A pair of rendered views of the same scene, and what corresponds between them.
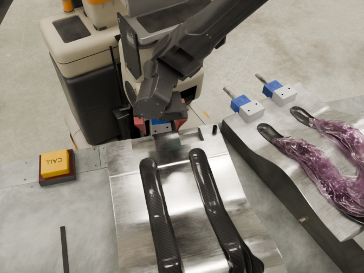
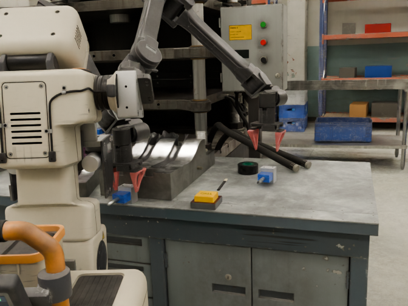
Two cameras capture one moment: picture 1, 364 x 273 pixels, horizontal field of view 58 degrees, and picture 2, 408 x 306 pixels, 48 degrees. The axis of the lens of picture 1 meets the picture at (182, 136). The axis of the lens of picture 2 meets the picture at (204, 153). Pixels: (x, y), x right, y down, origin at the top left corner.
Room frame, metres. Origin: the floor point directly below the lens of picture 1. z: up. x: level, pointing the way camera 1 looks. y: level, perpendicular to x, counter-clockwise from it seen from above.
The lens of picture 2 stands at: (1.58, 1.01, 1.26)
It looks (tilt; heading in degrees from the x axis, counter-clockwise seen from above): 12 degrees down; 212
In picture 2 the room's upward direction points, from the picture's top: 2 degrees counter-clockwise
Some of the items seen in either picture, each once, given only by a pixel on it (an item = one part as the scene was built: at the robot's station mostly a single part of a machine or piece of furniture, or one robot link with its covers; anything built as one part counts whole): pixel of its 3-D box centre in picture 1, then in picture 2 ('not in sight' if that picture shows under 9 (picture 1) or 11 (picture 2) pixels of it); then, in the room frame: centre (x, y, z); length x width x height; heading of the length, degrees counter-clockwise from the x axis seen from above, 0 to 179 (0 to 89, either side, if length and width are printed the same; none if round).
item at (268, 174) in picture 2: not in sight; (264, 177); (0.16, 0.37, 0.83); 0.13 x 0.05 x 0.05; 6
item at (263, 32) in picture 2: not in sight; (254, 155); (-0.50, 0.02, 0.74); 0.31 x 0.22 x 1.47; 104
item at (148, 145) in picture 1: (144, 149); (149, 176); (0.44, 0.09, 0.87); 0.05 x 0.05 x 0.04; 14
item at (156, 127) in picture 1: (160, 122); (119, 198); (0.56, 0.06, 0.83); 0.13 x 0.05 x 0.05; 9
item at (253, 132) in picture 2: not in sight; (259, 136); (0.13, 0.34, 0.96); 0.07 x 0.07 x 0.09; 5
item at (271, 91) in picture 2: not in sight; (268, 99); (0.12, 0.37, 1.10); 0.07 x 0.06 x 0.07; 174
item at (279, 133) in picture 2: not in sight; (273, 138); (0.12, 0.39, 0.96); 0.07 x 0.07 x 0.09; 5
